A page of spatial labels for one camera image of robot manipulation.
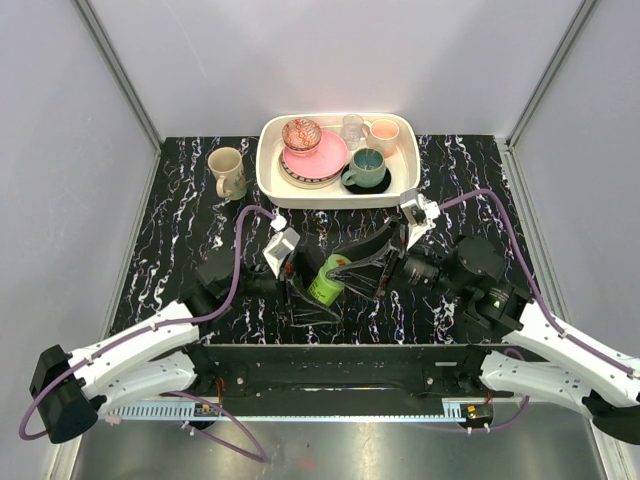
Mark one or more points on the right orange power connector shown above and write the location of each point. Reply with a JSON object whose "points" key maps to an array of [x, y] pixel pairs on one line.
{"points": [[478, 412]]}

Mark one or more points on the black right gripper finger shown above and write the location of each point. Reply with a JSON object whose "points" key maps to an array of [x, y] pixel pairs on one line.
{"points": [[365, 280], [377, 253]]}

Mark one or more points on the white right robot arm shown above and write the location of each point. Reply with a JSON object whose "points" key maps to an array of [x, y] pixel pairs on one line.
{"points": [[513, 346]]}

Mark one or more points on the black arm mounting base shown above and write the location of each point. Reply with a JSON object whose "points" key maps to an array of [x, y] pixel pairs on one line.
{"points": [[431, 371]]}

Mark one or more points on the aluminium frame post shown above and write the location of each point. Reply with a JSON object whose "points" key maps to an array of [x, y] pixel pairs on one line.
{"points": [[561, 52], [104, 45]]}

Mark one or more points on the green pill bottle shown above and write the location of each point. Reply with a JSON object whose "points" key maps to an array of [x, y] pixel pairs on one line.
{"points": [[323, 289]]}

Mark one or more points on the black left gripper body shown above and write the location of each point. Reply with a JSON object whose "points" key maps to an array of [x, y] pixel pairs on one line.
{"points": [[264, 285]]}

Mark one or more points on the clear glass cup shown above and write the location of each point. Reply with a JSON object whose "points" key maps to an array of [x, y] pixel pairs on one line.
{"points": [[355, 129]]}

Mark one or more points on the black saucer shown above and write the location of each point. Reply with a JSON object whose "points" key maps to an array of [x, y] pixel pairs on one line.
{"points": [[375, 190]]}

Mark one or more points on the teal green mug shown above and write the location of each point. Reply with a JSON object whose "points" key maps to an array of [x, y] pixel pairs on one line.
{"points": [[366, 169]]}

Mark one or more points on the left aluminium frame post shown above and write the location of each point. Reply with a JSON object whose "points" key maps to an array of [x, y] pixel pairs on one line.
{"points": [[104, 45]]}

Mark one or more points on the peach pink mug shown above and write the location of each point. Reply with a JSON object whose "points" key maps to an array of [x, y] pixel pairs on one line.
{"points": [[383, 136]]}

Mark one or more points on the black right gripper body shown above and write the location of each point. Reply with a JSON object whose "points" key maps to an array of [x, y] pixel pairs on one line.
{"points": [[422, 268]]}

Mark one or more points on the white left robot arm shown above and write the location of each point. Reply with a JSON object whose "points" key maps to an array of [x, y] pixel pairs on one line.
{"points": [[71, 391]]}

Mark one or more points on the right aluminium frame post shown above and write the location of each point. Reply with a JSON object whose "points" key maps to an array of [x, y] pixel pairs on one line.
{"points": [[561, 52]]}

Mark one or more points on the red patterned glass bowl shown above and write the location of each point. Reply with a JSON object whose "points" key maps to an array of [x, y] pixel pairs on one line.
{"points": [[301, 136]]}

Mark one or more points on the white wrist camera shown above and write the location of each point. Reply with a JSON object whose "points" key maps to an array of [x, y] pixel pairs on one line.
{"points": [[420, 214], [280, 245]]}

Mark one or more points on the beige floral mug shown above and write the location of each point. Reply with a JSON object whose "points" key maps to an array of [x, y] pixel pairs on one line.
{"points": [[226, 164]]}

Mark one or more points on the white rectangular basin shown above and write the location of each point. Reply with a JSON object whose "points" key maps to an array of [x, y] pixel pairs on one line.
{"points": [[404, 166]]}

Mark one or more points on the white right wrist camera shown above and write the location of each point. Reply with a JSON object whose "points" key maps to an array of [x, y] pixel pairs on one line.
{"points": [[420, 214]]}

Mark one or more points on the white slotted cable duct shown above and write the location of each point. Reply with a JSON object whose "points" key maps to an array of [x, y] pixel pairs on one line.
{"points": [[182, 410]]}

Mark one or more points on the striped rim plate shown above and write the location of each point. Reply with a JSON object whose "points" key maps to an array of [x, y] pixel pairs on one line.
{"points": [[303, 182]]}

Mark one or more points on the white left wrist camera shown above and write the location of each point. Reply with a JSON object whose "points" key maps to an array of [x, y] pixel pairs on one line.
{"points": [[280, 245]]}

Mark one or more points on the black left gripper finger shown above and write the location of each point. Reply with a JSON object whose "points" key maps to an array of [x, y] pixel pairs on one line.
{"points": [[305, 312], [305, 264]]}

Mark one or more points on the pink plate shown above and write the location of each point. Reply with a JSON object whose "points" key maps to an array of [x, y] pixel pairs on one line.
{"points": [[328, 159]]}

